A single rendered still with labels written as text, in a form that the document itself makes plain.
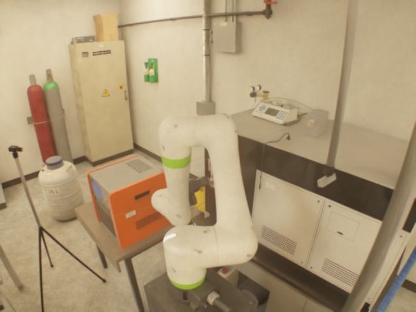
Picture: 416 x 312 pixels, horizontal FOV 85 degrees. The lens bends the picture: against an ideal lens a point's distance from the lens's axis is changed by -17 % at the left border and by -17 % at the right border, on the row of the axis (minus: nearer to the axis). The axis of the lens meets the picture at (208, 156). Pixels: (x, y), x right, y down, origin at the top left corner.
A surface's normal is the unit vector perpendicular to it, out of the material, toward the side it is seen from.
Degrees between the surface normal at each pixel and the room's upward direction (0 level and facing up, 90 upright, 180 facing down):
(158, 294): 0
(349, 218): 90
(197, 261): 88
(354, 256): 90
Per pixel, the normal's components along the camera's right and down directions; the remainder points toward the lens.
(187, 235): 0.01, -0.87
